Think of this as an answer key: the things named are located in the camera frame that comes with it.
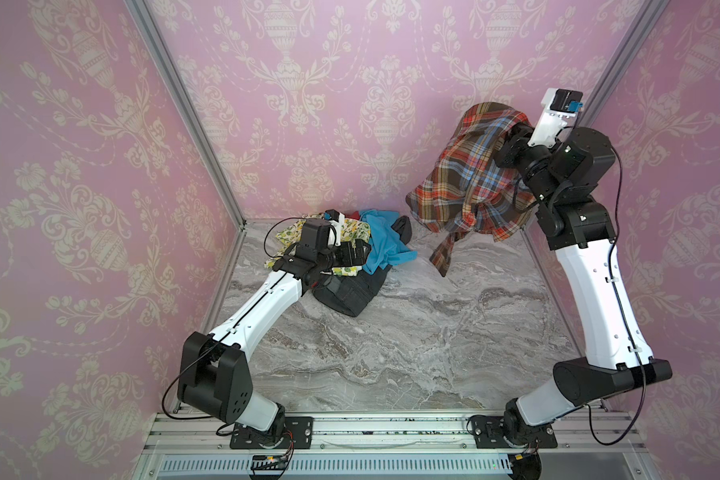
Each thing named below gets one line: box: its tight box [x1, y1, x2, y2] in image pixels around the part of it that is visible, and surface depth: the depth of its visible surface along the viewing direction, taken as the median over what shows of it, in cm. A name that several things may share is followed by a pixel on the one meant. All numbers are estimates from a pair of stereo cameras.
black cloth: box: [314, 216, 412, 317], surface depth 99 cm
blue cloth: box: [360, 209, 418, 275], surface depth 102 cm
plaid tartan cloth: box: [406, 102, 538, 277], surface depth 63 cm
